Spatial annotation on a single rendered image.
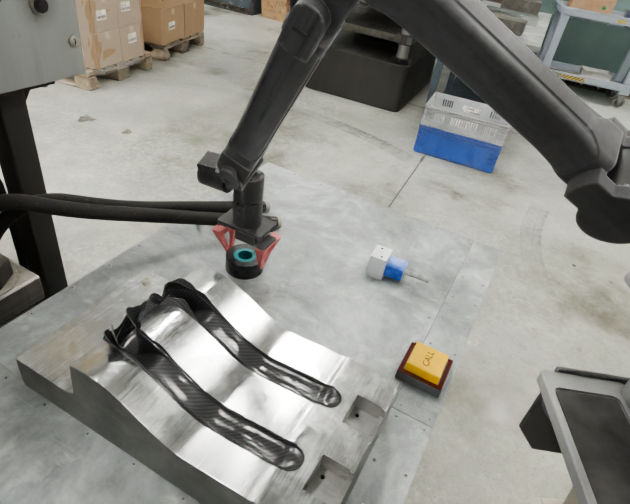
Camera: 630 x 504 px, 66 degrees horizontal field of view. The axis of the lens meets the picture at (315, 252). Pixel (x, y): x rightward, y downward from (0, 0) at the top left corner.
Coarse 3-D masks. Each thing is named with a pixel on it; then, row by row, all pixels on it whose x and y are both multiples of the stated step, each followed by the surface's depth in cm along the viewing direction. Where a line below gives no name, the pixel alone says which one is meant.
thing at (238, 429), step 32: (192, 288) 75; (128, 320) 75; (224, 320) 74; (128, 352) 64; (160, 352) 66; (256, 352) 74; (160, 384) 63; (192, 384) 66; (288, 384) 70; (320, 384) 70; (192, 416) 63; (224, 416) 65; (256, 448) 61; (288, 448) 62
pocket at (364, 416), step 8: (360, 400) 69; (368, 400) 69; (352, 408) 70; (360, 408) 70; (368, 408) 69; (376, 408) 69; (352, 416) 69; (360, 416) 69; (368, 416) 70; (376, 416) 69; (352, 424) 68; (360, 424) 68; (368, 424) 69; (376, 424) 67; (368, 432) 68
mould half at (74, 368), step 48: (144, 288) 85; (240, 288) 79; (48, 336) 74; (96, 336) 75; (192, 336) 70; (288, 336) 77; (48, 384) 69; (96, 384) 61; (144, 384) 62; (240, 384) 69; (336, 384) 70; (384, 384) 71; (96, 432) 69; (144, 432) 61; (192, 432) 62; (288, 432) 63; (336, 432) 64; (192, 480) 61; (240, 480) 57; (288, 480) 58
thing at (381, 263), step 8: (376, 248) 105; (384, 248) 106; (376, 256) 103; (384, 256) 103; (392, 256) 106; (368, 264) 104; (376, 264) 103; (384, 264) 103; (392, 264) 104; (400, 264) 104; (368, 272) 105; (376, 272) 105; (384, 272) 104; (392, 272) 103; (400, 272) 102; (408, 272) 104; (400, 280) 104; (424, 280) 103
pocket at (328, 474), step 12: (324, 456) 61; (324, 468) 62; (336, 468) 61; (312, 480) 61; (324, 480) 61; (336, 480) 61; (348, 480) 60; (312, 492) 60; (324, 492) 60; (336, 492) 60
